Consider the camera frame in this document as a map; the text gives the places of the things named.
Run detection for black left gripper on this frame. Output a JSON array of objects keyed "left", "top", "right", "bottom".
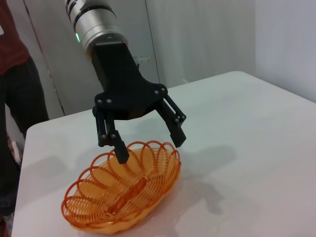
[{"left": 90, "top": 42, "right": 187, "bottom": 165}]

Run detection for orange plastic woven basket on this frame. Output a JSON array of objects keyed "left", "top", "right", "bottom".
[{"left": 61, "top": 140, "right": 182, "bottom": 235}]

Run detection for person in dark clothes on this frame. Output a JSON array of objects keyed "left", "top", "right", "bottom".
[{"left": 0, "top": 0, "right": 50, "bottom": 218}]

